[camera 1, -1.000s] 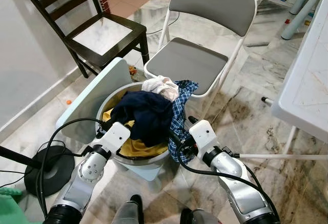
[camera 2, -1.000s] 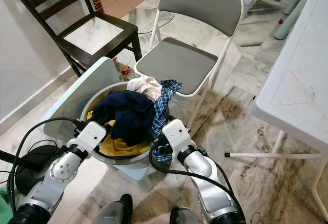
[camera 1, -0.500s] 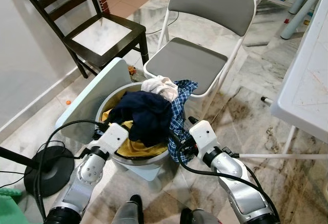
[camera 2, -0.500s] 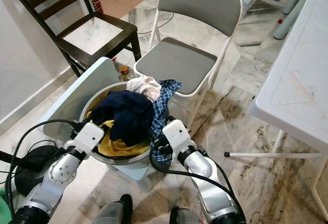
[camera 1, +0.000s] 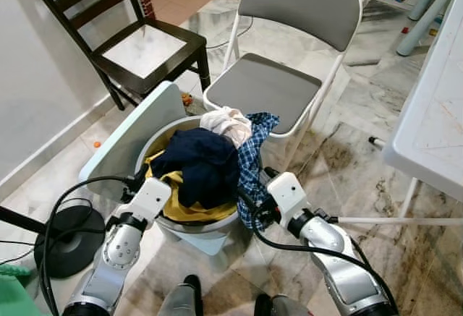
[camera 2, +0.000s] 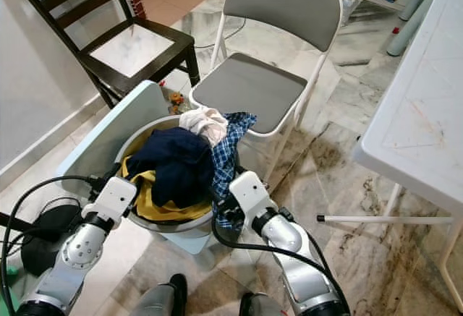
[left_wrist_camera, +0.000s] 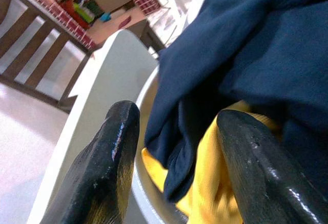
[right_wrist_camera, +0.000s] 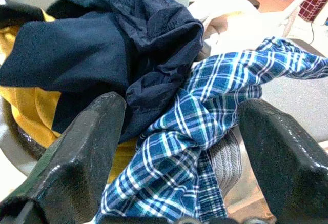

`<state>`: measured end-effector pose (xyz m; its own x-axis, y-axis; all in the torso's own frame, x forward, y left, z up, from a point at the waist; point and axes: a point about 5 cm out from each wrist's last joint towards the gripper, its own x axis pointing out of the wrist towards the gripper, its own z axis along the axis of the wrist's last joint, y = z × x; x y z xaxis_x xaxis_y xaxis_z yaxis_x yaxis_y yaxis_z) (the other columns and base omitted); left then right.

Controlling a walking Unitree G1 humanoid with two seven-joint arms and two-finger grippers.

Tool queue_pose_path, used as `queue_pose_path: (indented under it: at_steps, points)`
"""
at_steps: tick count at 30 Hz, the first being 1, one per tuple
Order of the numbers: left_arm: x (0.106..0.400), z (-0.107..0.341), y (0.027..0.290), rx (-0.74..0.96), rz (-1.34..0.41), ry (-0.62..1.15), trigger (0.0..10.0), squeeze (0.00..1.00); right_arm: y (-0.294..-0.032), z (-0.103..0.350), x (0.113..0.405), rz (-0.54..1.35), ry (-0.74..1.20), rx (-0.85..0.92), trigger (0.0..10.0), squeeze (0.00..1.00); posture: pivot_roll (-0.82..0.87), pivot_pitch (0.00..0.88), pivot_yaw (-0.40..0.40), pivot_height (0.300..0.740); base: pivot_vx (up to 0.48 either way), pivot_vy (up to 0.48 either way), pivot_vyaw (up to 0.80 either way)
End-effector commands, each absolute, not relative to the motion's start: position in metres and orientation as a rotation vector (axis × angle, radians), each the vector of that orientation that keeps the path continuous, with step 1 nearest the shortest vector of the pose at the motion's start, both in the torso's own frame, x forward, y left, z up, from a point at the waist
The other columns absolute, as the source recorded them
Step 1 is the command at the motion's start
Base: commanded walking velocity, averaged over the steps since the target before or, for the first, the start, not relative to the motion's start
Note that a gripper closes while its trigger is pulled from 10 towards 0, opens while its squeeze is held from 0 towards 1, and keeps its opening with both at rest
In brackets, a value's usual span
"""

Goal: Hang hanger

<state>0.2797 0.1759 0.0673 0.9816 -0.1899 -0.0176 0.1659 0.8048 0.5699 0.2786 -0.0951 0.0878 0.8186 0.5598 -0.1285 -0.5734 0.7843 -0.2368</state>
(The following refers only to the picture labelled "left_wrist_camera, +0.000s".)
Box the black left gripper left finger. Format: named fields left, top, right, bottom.
left=46, top=100, right=140, bottom=224

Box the colourful toy bin shelf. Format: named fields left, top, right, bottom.
left=35, top=0, right=111, bottom=30

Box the dark brown coffee table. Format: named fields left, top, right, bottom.
left=138, top=18, right=170, bottom=55

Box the dark wooden slatted frame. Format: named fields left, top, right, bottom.
left=0, top=0, right=98, bottom=113

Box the navy blue garment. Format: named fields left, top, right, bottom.
left=145, top=0, right=328, bottom=204

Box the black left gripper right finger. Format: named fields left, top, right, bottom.
left=217, top=110, right=328, bottom=224

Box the dark red mat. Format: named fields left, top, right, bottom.
left=119, top=16, right=132, bottom=29

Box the yellow garment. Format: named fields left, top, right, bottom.
left=141, top=100, right=282, bottom=224

